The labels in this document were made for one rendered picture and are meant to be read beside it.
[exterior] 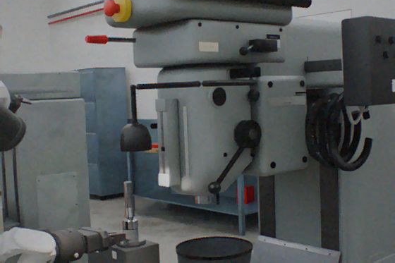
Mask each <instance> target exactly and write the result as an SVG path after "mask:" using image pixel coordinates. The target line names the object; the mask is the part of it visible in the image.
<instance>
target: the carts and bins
mask: <svg viewBox="0 0 395 263"><path fill-rule="evenodd" d="M175 250H176V254H177V258H178V263H250V260H251V257H252V250H253V244H252V243H251V242H250V241H249V240H244V239H242V238H236V237H228V236H209V237H201V238H194V239H190V240H187V241H184V242H182V243H179V244H178V245H177V246H176V248H175Z"/></svg>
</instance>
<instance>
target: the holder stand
mask: <svg viewBox="0 0 395 263"><path fill-rule="evenodd" d="M122 232H123V231H107V233H108V234H112V233H122ZM87 258H88V263H160V261H159V243H156V242H151V241H148V240H146V237H144V236H139V239H138V240H132V241H127V240H124V241H121V242H120V243H118V244H116V245H113V246H111V247H109V249H108V250H106V251H103V252H100V251H95V252H92V253H89V254H87Z"/></svg>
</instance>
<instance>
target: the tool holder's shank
mask: <svg viewBox="0 0 395 263"><path fill-rule="evenodd" d="M123 189H124V202H125V218H126V220H131V219H133V217H134V216H135V213H134V210H133V193H132V181H124V182H123Z"/></svg>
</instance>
